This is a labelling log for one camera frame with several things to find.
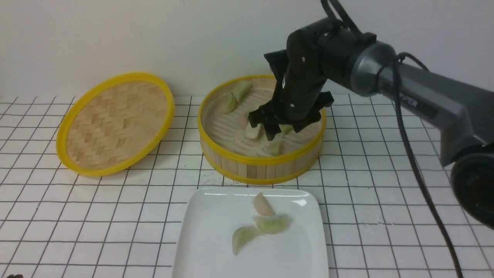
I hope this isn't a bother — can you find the white dumpling centre of steamer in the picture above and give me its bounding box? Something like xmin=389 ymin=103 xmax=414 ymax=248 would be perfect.
xmin=244 ymin=123 xmax=263 ymax=140

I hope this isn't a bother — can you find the white square plate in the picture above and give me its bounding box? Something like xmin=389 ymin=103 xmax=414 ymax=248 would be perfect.
xmin=171 ymin=187 xmax=330 ymax=278

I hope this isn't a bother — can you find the yellow rimmed bamboo steamer lid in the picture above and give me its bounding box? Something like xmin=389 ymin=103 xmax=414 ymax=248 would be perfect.
xmin=56 ymin=72 xmax=175 ymax=176

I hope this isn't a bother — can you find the checkered white tablecloth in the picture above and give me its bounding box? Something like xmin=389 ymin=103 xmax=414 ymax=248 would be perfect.
xmin=0 ymin=93 xmax=494 ymax=278

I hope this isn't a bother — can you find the yellow rimmed bamboo steamer basket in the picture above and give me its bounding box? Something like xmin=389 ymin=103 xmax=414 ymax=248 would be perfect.
xmin=197 ymin=75 xmax=327 ymax=185

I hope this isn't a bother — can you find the pink dumpling in steamer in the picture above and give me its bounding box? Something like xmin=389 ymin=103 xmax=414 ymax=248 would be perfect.
xmin=238 ymin=113 xmax=249 ymax=130

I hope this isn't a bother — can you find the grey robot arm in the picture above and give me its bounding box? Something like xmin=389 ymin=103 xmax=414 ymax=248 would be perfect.
xmin=248 ymin=18 xmax=494 ymax=228

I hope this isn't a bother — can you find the pale green dumpling on plate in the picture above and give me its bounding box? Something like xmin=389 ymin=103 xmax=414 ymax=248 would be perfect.
xmin=232 ymin=225 xmax=264 ymax=256

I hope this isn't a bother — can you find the pink dumpling on plate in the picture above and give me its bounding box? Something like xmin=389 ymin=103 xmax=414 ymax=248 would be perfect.
xmin=253 ymin=192 xmax=276 ymax=217

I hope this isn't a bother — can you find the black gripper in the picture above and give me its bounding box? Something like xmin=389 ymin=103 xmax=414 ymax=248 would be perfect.
xmin=248 ymin=29 xmax=333 ymax=141

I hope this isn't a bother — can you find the black cable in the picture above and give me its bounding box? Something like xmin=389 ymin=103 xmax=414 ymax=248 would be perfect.
xmin=320 ymin=0 xmax=464 ymax=278

